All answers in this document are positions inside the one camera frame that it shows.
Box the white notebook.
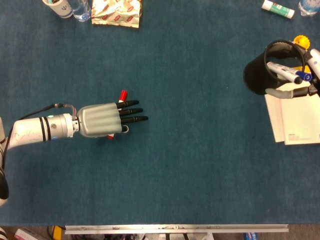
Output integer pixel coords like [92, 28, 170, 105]
[279, 82, 320, 146]

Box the blue felt table mat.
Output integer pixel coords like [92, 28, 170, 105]
[0, 0, 320, 227]

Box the pink box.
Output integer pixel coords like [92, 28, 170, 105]
[13, 227, 48, 240]

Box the yellow object under table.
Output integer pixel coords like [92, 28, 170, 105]
[52, 225, 66, 240]

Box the white paper cup blue logo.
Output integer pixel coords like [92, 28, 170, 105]
[41, 0, 74, 20]

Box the black mesh pen cup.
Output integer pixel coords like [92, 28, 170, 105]
[243, 39, 311, 96]

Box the blue capped white marker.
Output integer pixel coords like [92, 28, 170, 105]
[266, 61, 303, 85]

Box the clear unlabelled water bottle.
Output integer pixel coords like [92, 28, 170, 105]
[67, 0, 92, 23]

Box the blue-labelled water bottle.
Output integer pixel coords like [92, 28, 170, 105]
[298, 0, 320, 17]

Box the crumpled red-printed paper bag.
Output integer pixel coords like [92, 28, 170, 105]
[91, 0, 143, 29]

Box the white green glue stick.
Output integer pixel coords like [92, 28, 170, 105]
[261, 0, 295, 19]

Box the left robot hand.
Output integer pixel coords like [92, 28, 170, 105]
[76, 99, 150, 138]

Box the red cap white marker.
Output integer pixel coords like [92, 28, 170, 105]
[107, 89, 129, 140]

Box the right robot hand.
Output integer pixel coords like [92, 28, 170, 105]
[265, 48, 320, 100]

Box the aluminium table edge rail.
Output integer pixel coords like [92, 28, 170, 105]
[64, 224, 290, 235]

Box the white paper sheet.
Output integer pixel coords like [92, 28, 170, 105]
[264, 93, 286, 143]

